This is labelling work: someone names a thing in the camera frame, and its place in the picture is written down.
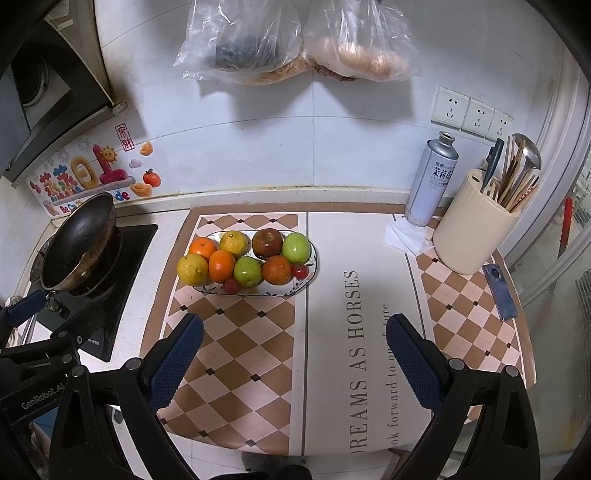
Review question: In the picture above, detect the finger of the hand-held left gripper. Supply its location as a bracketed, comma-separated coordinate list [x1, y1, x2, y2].
[0, 302, 109, 358]
[0, 290, 49, 333]

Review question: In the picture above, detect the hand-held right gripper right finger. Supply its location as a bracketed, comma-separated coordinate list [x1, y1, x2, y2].
[385, 313, 542, 480]

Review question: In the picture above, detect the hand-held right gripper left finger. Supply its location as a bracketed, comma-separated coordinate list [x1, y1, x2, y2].
[48, 313, 205, 480]

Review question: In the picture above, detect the yellow citrus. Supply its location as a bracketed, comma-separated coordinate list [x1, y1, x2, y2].
[219, 231, 247, 258]
[177, 254, 210, 286]

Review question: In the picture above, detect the orange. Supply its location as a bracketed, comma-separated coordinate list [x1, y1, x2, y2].
[188, 236, 218, 259]
[262, 255, 293, 285]
[208, 250, 237, 283]

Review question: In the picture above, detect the oval floral plate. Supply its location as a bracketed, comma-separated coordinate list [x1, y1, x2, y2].
[187, 229, 319, 297]

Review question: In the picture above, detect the green apple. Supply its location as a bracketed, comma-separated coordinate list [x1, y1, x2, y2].
[233, 257, 264, 288]
[281, 232, 309, 264]

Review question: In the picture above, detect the black induction cooker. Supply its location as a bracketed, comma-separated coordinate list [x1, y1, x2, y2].
[28, 224, 159, 363]

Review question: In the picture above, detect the black frying pan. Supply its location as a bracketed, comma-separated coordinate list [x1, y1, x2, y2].
[39, 193, 123, 296]

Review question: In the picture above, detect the blue phone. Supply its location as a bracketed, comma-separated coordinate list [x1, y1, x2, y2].
[482, 264, 519, 322]

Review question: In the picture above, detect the white tissue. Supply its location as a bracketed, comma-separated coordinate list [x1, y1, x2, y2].
[384, 219, 437, 256]

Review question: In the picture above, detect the checkered printed mat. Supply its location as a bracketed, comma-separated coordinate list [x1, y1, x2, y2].
[141, 203, 539, 457]

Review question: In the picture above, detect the cream utensil holder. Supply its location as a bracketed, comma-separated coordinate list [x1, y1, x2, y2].
[433, 168, 522, 275]

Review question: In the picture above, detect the dark red apple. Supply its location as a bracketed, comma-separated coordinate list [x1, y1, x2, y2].
[252, 228, 284, 259]

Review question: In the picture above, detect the silver spray can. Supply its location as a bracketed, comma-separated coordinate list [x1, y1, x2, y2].
[405, 131, 459, 227]

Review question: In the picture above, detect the bundle of wooden chopsticks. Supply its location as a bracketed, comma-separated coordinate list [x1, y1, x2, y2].
[489, 136, 541, 213]

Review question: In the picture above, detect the red stick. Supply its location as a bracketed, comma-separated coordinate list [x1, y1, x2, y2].
[556, 196, 575, 259]

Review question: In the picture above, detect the range hood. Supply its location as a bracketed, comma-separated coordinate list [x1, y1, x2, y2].
[0, 14, 127, 185]

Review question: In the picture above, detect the metal ladle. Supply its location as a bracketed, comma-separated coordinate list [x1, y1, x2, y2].
[510, 133, 542, 185]

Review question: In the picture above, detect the plastic bag with dark contents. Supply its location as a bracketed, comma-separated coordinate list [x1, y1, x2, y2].
[174, 0, 308, 86]

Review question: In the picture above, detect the plastic bag with pale contents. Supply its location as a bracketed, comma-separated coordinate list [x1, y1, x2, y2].
[302, 0, 421, 84]

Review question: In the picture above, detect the colourful wall sticker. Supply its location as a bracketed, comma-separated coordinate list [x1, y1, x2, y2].
[25, 122, 162, 217]

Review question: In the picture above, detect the dark handled utensil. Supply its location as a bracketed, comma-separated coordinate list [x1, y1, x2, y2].
[480, 137, 505, 193]

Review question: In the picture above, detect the white wall outlet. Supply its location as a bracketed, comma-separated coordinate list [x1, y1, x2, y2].
[431, 86, 472, 130]
[488, 110, 514, 139]
[462, 97, 497, 137]

